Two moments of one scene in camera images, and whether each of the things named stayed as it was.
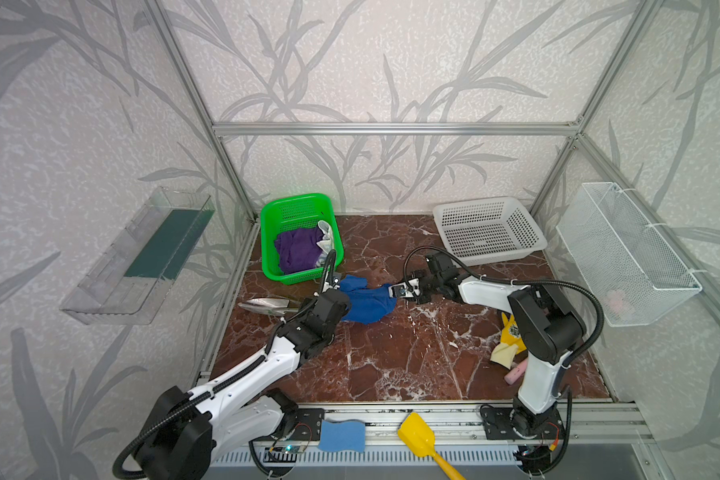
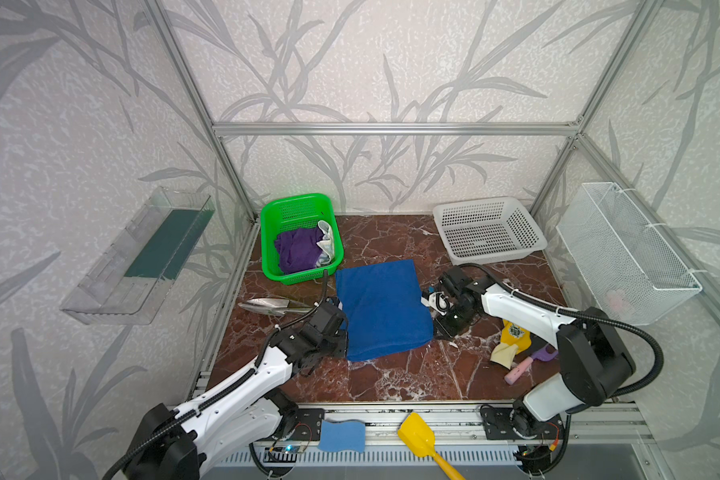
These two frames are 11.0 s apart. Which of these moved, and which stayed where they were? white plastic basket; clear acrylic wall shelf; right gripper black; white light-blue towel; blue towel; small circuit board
Moved: right gripper black; blue towel
Stayed: white light-blue towel; clear acrylic wall shelf; small circuit board; white plastic basket
